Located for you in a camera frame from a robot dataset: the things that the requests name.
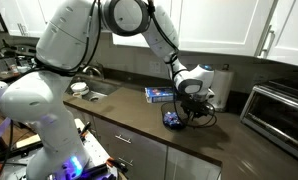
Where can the white bowl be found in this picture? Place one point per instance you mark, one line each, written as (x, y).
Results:
(79, 87)

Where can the wide white upper cabinet door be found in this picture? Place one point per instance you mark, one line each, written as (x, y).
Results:
(222, 23)

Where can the blue printed cardboard box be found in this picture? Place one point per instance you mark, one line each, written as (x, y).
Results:
(159, 94)

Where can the blue snack packet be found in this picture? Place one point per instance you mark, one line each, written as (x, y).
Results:
(174, 121)
(168, 116)

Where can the white wall outlet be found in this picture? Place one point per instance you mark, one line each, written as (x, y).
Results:
(154, 67)

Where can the white paper towel roll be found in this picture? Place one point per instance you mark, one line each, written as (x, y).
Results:
(222, 88)

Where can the chrome faucet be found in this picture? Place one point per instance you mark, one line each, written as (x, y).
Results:
(93, 70)

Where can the steel kitchen sink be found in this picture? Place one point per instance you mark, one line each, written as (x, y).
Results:
(99, 88)

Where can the silver toaster oven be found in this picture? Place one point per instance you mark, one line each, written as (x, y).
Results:
(275, 116)

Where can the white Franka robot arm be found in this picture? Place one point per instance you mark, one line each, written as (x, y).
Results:
(65, 36)

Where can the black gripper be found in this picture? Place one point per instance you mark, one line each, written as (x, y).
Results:
(194, 105)

